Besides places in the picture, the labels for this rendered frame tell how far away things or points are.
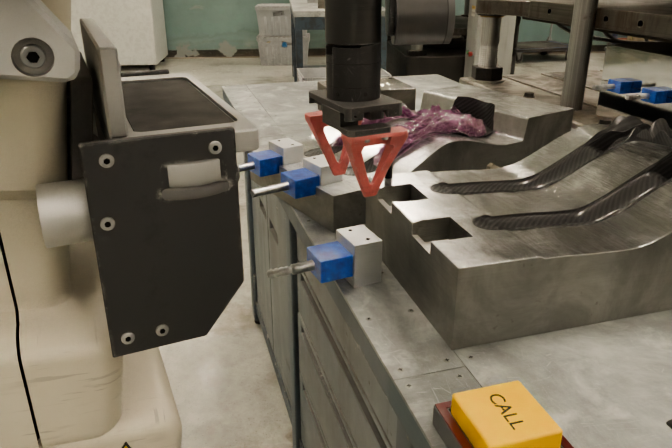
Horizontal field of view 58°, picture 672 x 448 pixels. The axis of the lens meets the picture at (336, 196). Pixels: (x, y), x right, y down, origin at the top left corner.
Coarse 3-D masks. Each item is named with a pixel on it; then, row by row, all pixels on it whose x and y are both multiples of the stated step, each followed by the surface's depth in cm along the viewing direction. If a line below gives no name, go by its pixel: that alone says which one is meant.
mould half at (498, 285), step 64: (576, 128) 85; (512, 192) 75; (576, 192) 73; (384, 256) 75; (448, 256) 57; (512, 256) 57; (576, 256) 59; (640, 256) 61; (448, 320) 58; (512, 320) 59; (576, 320) 62
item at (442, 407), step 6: (444, 402) 49; (450, 402) 49; (438, 408) 48; (444, 408) 48; (444, 414) 47; (450, 414) 47; (450, 420) 47; (450, 426) 46; (456, 426) 46; (456, 432) 46; (462, 432) 46; (456, 438) 45; (462, 438) 45; (564, 438) 45; (462, 444) 44; (468, 444) 44; (564, 444) 44; (570, 444) 44
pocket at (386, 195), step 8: (408, 184) 76; (384, 192) 75; (392, 192) 76; (400, 192) 76; (408, 192) 76; (416, 192) 75; (384, 200) 76; (392, 200) 76; (400, 200) 76; (408, 200) 77
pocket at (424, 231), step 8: (416, 224) 65; (424, 224) 66; (432, 224) 66; (440, 224) 66; (448, 224) 66; (456, 224) 65; (416, 232) 65; (424, 232) 66; (432, 232) 66; (440, 232) 67; (448, 232) 67; (456, 232) 65; (464, 232) 63; (424, 240) 66; (432, 240) 67; (440, 240) 67; (424, 248) 62
